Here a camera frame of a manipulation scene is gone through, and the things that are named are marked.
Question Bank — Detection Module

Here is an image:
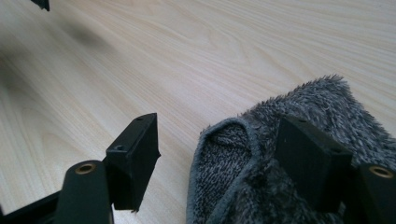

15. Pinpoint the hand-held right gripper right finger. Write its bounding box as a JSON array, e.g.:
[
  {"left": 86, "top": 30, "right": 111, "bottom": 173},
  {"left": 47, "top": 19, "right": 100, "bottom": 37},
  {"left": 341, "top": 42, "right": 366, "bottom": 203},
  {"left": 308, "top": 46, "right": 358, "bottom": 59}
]
[{"left": 274, "top": 115, "right": 354, "bottom": 214}]

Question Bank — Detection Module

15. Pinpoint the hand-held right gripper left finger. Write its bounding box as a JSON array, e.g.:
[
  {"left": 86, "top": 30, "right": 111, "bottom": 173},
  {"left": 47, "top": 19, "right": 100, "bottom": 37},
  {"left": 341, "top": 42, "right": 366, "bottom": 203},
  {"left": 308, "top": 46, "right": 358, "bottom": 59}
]
[{"left": 104, "top": 112, "right": 162, "bottom": 213}]

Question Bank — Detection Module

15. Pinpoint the grey fluffy cloth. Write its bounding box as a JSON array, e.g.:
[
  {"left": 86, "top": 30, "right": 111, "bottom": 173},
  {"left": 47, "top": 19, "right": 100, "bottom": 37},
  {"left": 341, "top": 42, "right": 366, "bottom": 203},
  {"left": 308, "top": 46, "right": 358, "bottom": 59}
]
[{"left": 186, "top": 74, "right": 396, "bottom": 224}]

